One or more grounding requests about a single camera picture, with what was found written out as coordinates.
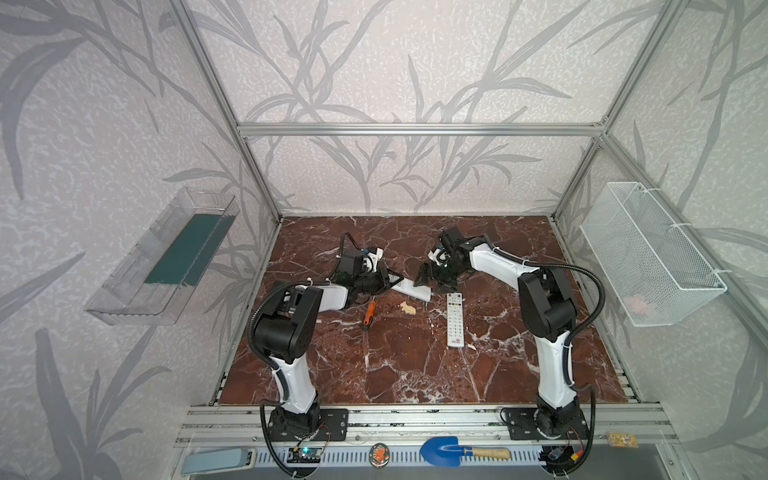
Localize white remote control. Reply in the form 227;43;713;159
391;279;432;302

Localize orange handle screwdriver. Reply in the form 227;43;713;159
361;300;376;331

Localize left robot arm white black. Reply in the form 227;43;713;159
246;247;405;441

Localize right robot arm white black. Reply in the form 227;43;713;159
415;227;580;439

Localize white remote control face up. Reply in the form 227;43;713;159
446;293;465;348

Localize small wooden animal figure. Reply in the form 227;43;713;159
400;302;416;315

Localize round orange badge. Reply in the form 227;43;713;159
368;443;391;469

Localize pink object in basket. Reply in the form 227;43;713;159
623;294;653;315

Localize small green circuit board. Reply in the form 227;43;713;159
286;447;324;464

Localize grey blue flat device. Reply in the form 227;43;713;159
180;448;256;476

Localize yellow small circuit board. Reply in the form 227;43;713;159
607;432;639;448

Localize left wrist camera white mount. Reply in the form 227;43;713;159
361;246;384;273

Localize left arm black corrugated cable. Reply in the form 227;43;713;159
247;231;364;403

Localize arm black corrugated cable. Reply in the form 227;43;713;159
247;231;364;403
479;235;607;391

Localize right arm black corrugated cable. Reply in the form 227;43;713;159
479;235;607;391

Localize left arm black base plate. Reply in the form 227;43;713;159
266;407;349;442

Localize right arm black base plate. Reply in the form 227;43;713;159
500;407;589;441

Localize blue toy shovel wooden handle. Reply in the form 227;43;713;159
419;436;511;468

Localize white wire mesh basket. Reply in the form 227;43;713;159
581;182;728;327

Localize aluminium frame rail front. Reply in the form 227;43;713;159
174;403;680;448

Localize right small electronics board wires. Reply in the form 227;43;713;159
539;443;586;469

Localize clear plastic wall bin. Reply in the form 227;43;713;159
85;187;240;326

